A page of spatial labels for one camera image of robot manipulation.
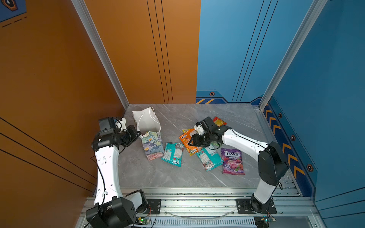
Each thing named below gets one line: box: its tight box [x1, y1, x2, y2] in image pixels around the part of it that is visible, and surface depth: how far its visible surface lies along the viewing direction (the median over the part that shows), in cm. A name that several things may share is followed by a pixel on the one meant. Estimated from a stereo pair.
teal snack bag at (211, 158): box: [195, 147, 224, 172], surface depth 90 cm
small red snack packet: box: [212, 116, 228, 127], surface depth 111 cm
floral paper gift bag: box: [132, 106, 165, 162], surface depth 82 cm
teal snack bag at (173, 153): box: [160, 142, 185, 168], surface depth 93 cm
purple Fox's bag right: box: [220, 148, 246, 176], surface depth 87 cm
